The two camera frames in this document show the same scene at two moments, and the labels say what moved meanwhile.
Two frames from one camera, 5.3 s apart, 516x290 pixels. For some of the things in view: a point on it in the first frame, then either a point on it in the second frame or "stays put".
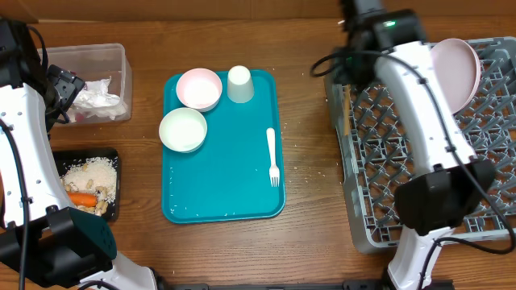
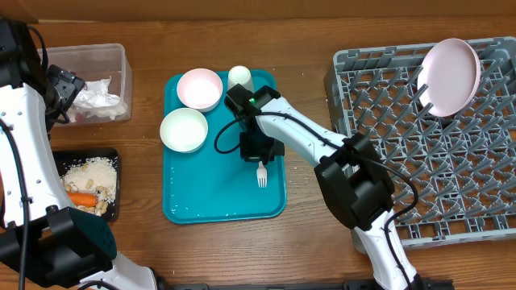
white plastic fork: x=274 y=171 -> x=261 y=174
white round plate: x=459 y=68 stays put
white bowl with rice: x=183 y=130 stays put
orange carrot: x=81 y=199 stays put
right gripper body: x=351 y=68 -> x=255 y=146
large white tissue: x=95 y=94 stays put
